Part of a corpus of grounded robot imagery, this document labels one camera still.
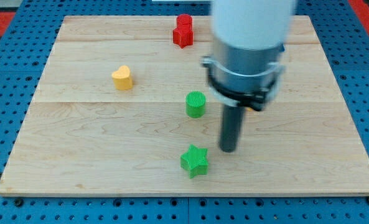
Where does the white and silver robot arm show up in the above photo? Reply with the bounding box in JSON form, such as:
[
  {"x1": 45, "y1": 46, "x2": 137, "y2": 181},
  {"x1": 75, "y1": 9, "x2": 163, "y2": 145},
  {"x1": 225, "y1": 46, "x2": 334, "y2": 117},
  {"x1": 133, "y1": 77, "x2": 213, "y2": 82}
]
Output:
[{"x1": 202, "y1": 0, "x2": 297, "y2": 152}]

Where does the red cylinder block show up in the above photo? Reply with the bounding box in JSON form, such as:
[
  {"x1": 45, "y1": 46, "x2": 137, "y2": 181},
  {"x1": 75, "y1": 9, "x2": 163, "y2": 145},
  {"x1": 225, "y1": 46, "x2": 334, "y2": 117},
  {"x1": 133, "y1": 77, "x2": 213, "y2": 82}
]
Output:
[{"x1": 176, "y1": 14, "x2": 193, "y2": 30}]

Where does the yellow heart block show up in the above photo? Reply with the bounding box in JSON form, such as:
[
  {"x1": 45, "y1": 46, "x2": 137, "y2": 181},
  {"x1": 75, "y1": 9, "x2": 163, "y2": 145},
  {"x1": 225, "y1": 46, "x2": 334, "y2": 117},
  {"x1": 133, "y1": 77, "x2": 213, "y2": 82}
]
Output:
[{"x1": 111, "y1": 65, "x2": 133, "y2": 90}]

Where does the black and white clamp ring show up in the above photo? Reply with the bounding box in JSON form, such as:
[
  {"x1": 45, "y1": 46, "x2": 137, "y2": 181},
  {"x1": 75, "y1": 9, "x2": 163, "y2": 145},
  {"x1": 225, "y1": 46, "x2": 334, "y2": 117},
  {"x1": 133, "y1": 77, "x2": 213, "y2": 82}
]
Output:
[{"x1": 201, "y1": 56, "x2": 285, "y2": 111}]

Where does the green cylinder block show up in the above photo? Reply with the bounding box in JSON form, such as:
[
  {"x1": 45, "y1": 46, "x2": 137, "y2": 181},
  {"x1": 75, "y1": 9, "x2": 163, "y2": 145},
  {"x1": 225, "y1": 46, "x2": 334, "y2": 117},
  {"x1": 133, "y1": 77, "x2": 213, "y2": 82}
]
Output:
[{"x1": 185, "y1": 91, "x2": 207, "y2": 118}]

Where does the red star block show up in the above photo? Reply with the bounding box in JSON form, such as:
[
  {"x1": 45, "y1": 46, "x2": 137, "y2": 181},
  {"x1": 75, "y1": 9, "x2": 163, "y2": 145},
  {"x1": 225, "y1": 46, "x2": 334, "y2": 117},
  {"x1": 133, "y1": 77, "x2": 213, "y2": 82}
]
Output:
[{"x1": 173, "y1": 26, "x2": 194, "y2": 49}]

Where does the green star block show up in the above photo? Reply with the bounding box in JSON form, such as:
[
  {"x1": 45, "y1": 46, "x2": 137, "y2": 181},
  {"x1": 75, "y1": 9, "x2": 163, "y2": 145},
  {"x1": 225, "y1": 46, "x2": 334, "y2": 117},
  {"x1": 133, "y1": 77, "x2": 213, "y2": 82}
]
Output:
[{"x1": 180, "y1": 144, "x2": 208, "y2": 179}]

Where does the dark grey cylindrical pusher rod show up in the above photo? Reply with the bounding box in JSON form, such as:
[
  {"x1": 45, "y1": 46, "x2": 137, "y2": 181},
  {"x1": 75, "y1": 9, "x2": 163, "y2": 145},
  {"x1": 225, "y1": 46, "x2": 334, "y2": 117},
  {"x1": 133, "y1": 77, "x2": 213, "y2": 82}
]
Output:
[{"x1": 219, "y1": 105, "x2": 245, "y2": 152}]

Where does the light wooden board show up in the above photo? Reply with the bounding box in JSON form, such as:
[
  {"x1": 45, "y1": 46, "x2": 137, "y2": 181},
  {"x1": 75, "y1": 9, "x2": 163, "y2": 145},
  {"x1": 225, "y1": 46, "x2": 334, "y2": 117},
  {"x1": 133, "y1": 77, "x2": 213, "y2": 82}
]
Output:
[{"x1": 0, "y1": 16, "x2": 369, "y2": 197}]

